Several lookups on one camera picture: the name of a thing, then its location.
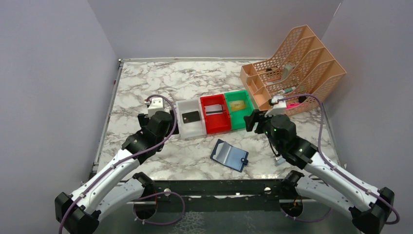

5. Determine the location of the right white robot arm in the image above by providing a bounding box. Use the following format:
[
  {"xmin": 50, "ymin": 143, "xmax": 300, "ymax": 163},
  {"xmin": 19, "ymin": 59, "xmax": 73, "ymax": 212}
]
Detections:
[{"xmin": 244, "ymin": 110, "xmax": 394, "ymax": 234}]

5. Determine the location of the peach desk organizer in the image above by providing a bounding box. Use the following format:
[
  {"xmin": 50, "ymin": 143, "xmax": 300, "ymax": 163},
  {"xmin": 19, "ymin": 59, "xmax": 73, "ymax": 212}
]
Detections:
[{"xmin": 240, "ymin": 25, "xmax": 347, "ymax": 116}]

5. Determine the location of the gold card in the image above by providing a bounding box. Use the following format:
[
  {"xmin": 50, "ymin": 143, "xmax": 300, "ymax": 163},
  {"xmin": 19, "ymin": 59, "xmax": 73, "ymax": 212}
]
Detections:
[{"xmin": 229, "ymin": 100, "xmax": 246, "ymax": 112}]

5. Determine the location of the black front rail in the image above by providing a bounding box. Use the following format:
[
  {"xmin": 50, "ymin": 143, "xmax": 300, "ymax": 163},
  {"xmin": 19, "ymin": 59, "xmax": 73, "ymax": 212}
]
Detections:
[{"xmin": 129, "ymin": 178, "xmax": 314, "ymax": 214}]

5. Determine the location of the red plastic bin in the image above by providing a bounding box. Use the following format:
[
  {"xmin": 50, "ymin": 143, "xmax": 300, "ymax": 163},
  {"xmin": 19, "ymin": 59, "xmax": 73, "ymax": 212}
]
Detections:
[{"xmin": 200, "ymin": 94, "xmax": 231, "ymax": 134}]

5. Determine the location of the grey eraser block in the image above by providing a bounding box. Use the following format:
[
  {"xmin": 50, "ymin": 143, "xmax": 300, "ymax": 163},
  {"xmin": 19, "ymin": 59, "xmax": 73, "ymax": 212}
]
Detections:
[{"xmin": 281, "ymin": 63, "xmax": 296, "ymax": 80}]

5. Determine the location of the green capped marker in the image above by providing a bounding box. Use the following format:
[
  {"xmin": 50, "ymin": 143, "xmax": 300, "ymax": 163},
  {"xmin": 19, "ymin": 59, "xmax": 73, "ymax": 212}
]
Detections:
[{"xmin": 275, "ymin": 86, "xmax": 296, "ymax": 96}]

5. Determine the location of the white grey card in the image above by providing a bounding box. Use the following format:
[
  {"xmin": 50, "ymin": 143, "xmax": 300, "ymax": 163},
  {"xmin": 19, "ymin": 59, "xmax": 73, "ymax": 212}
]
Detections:
[{"xmin": 204, "ymin": 104, "xmax": 223, "ymax": 116}]

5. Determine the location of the black card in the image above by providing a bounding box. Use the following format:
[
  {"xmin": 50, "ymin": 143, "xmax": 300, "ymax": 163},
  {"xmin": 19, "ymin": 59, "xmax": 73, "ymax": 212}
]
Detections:
[{"xmin": 182, "ymin": 111, "xmax": 201, "ymax": 124}]

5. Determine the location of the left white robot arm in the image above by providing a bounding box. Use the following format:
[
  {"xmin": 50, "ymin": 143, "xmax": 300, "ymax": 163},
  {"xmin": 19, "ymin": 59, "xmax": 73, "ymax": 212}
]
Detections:
[{"xmin": 55, "ymin": 110, "xmax": 177, "ymax": 234}]

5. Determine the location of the green plastic bin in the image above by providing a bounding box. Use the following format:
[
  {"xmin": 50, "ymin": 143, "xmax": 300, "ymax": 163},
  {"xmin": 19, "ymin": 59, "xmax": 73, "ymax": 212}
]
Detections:
[{"xmin": 224, "ymin": 90, "xmax": 254, "ymax": 130}]

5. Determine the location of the black binder clip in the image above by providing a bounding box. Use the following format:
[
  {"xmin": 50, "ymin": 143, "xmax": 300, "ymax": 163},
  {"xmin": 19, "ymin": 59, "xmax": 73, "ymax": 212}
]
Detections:
[{"xmin": 298, "ymin": 96, "xmax": 307, "ymax": 103}]

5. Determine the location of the white plastic bin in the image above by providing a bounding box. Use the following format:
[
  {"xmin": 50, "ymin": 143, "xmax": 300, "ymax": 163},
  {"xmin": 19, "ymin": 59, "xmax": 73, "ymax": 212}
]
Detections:
[{"xmin": 176, "ymin": 98, "xmax": 207, "ymax": 139}]

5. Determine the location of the navy blue card holder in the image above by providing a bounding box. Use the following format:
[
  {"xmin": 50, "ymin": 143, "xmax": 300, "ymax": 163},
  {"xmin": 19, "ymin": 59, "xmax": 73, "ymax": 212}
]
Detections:
[{"xmin": 210, "ymin": 139, "xmax": 249, "ymax": 172}]

